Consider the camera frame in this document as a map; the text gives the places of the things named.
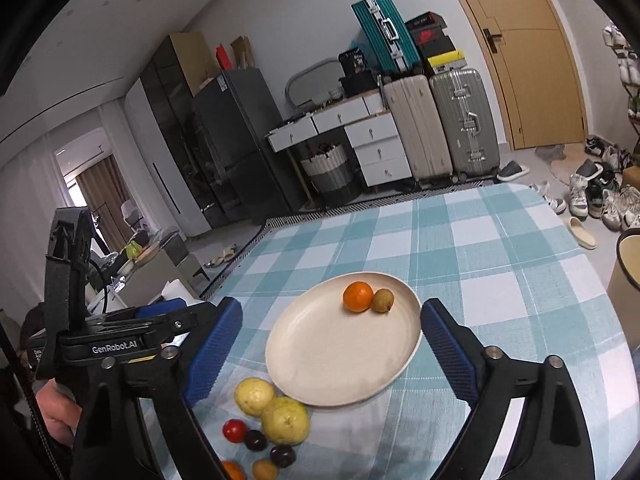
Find white grey laundry basket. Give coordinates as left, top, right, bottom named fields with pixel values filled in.
left=300, top=142, right=362, bottom=206

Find beige trash bin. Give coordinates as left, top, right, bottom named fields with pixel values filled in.
left=607, top=227, right=640, bottom=306

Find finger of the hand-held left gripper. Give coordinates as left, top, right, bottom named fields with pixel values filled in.
left=136, top=298, right=188, bottom=320
left=147, top=309, right=202, bottom=347

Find orange mandarin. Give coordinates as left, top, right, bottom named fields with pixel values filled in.
left=342, top=281, right=375, bottom=314

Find black braided cable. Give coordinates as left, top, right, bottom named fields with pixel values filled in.
left=0, top=317, right=66, bottom=480

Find pile of shoes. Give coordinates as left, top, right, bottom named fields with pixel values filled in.
left=530, top=135, right=640, bottom=233

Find beige slipper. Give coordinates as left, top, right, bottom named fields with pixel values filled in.
left=567, top=216, right=598, bottom=250

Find teal suitcase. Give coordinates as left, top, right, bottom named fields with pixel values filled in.
left=351, top=0, right=418, bottom=77

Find black storage bin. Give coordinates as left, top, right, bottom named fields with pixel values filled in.
left=340, top=72, right=378, bottom=96

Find black shoe box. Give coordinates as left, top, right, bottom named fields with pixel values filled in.
left=404, top=12, right=447, bottom=31

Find oval mirror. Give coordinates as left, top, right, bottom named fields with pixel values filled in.
left=285, top=58, right=343, bottom=107

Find silver suitcase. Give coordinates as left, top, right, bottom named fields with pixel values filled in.
left=429, top=66, right=501, bottom=181

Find large cardboard box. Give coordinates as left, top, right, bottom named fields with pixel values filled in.
left=170, top=32, right=221, bottom=98

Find wooden door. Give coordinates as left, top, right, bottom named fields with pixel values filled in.
left=435, top=0, right=586, bottom=151

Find shoe rack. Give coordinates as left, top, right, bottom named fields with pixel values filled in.
left=602, top=25, right=640, bottom=136

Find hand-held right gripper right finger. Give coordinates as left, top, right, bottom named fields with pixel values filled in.
left=420, top=298, right=596, bottom=480

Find grey slipper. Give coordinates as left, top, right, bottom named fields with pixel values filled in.
left=497, top=161, right=531, bottom=182

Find brown curtain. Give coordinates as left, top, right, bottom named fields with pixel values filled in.
left=75, top=155, right=126, bottom=256

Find white dresser with drawers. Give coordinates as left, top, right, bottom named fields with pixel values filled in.
left=266, top=91, right=413, bottom=196

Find yellow black box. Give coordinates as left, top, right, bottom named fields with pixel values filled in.
left=426, top=50, right=468, bottom=76

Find beige suitcase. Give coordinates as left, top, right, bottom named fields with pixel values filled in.
left=382, top=74, right=453, bottom=186

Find white tall cabinet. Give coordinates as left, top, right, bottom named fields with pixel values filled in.
left=125, top=80, right=211, bottom=238

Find dark glass cabinet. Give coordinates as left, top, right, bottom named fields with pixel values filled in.
left=140, top=40, right=221, bottom=228

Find dark grey fridge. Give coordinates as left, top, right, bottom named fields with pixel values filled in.
left=192, top=67, right=296, bottom=226

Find black box red logo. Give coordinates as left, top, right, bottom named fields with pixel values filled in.
left=407, top=25, right=451, bottom=48

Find cream round plate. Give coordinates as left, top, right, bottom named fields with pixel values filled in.
left=265, top=272, right=423, bottom=407

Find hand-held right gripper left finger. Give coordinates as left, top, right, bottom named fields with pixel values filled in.
left=72, top=296, right=244, bottom=480

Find white chair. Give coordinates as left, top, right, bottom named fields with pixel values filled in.
left=121, top=200, right=147, bottom=232

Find person's left hand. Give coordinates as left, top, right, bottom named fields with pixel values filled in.
left=35, top=377, right=83, bottom=443

